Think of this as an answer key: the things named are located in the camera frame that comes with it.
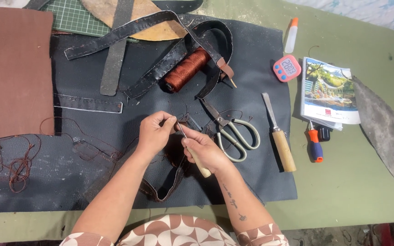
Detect person's left hand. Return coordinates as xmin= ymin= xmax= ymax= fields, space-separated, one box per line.
xmin=136 ymin=110 xmax=178 ymax=161

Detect person's right hand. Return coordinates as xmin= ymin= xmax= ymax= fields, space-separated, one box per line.
xmin=176 ymin=124 xmax=234 ymax=177

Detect wooden handled awl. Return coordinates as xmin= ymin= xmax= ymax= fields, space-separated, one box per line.
xmin=177 ymin=122 xmax=212 ymax=178

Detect small brown leather piece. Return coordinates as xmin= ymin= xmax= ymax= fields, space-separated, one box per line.
xmin=170 ymin=120 xmax=191 ymax=136

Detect large black leather sheet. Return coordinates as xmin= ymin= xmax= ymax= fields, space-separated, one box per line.
xmin=0 ymin=14 xmax=298 ymax=213

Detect brown thread spool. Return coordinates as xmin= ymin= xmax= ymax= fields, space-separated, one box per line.
xmin=164 ymin=47 xmax=213 ymax=93

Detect short black leather strip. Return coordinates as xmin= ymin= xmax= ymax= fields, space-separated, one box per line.
xmin=53 ymin=94 xmax=124 ymax=114

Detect grey flat leather strip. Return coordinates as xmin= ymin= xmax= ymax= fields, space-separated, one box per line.
xmin=100 ymin=0 xmax=135 ymax=97

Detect person's patterned brown white shirt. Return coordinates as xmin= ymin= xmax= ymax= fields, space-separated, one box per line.
xmin=59 ymin=214 xmax=290 ymax=246

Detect tan leather piece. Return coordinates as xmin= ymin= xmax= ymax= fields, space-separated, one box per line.
xmin=80 ymin=0 xmax=188 ymax=41

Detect orange and blue screwdriver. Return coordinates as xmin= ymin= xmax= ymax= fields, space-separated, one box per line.
xmin=307 ymin=120 xmax=324 ymax=163

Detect pink digital timer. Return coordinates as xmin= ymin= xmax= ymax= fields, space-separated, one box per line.
xmin=272 ymin=54 xmax=302 ymax=83

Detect small black case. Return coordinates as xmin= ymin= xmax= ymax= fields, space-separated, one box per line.
xmin=316 ymin=125 xmax=331 ymax=142

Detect printed booklet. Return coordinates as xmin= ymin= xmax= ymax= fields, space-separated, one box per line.
xmin=300 ymin=56 xmax=361 ymax=131

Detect tangle of brown thread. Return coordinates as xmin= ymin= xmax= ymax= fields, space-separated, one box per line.
xmin=0 ymin=117 xmax=81 ymax=194

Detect white glue bottle orange cap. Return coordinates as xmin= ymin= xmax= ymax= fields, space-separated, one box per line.
xmin=284 ymin=17 xmax=299 ymax=54

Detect green cutting mat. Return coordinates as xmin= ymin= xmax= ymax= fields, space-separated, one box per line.
xmin=40 ymin=0 xmax=139 ymax=43

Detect brown leather sheet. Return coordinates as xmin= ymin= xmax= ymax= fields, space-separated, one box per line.
xmin=0 ymin=5 xmax=55 ymax=143

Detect grey leather offcut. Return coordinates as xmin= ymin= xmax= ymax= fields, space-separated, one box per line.
xmin=352 ymin=75 xmax=394 ymax=201

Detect grey handled scissors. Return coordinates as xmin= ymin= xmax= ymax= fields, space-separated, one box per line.
xmin=200 ymin=98 xmax=261 ymax=163

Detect looped black stitched strap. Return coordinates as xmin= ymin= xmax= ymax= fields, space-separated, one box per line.
xmin=138 ymin=115 xmax=205 ymax=203

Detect wide black strap with brown tab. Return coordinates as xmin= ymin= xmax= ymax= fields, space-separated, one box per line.
xmin=124 ymin=20 xmax=235 ymax=100

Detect wooden handled chisel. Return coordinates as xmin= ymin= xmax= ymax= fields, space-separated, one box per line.
xmin=261 ymin=92 xmax=297 ymax=173

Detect long black stitched strap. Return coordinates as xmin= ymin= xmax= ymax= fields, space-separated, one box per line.
xmin=64 ymin=10 xmax=226 ymax=66

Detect plain black leather strap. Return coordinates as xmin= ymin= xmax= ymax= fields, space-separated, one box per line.
xmin=151 ymin=0 xmax=205 ymax=15

